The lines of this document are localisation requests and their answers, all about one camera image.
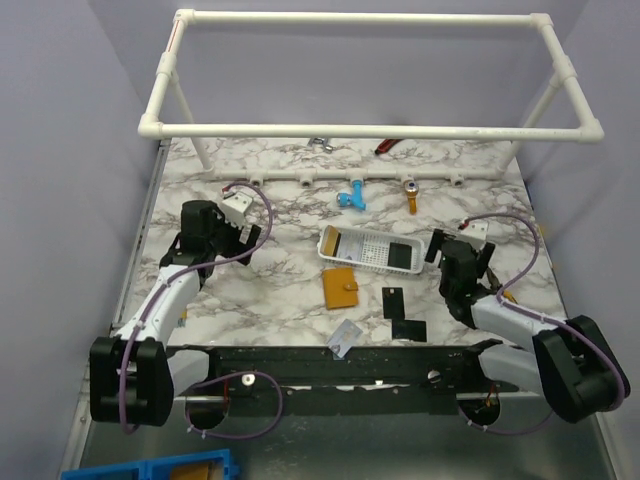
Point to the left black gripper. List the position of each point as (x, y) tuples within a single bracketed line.
[(219, 219)]

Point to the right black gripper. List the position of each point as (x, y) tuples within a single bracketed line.
[(460, 244)]

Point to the white plastic basket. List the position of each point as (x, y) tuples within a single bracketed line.
[(376, 248)]

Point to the black credit card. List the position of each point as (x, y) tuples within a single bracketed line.
[(406, 329), (400, 256), (393, 303)]

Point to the tan leather card holder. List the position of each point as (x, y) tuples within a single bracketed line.
[(340, 288)]

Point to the white credit card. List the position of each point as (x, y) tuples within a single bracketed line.
[(343, 339)]

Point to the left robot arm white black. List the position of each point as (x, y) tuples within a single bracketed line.
[(132, 379)]

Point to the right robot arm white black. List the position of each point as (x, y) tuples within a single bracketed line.
[(568, 362)]

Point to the white card in basket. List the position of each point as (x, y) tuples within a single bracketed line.
[(349, 247)]

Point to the gold pipe valve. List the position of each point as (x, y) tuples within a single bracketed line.
[(411, 189)]

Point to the blue pipe valve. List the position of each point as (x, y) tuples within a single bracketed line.
[(354, 199)]

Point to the hex key set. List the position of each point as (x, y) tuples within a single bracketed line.
[(182, 319)]

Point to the metal clamp fitting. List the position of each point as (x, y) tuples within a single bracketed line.
[(323, 143)]

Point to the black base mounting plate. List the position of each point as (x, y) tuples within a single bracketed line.
[(309, 381)]

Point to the blue plastic bin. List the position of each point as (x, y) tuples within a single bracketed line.
[(159, 468)]

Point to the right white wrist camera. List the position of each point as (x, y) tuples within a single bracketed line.
[(475, 233)]

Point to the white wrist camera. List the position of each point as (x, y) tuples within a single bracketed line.
[(234, 207), (475, 233)]

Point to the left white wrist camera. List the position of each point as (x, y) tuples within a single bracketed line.
[(234, 207)]

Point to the yellow handled pliers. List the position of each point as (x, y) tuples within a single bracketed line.
[(495, 285)]

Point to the red handled tool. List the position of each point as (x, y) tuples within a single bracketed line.
[(385, 146)]

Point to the white PVC pipe frame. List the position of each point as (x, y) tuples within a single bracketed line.
[(562, 114)]

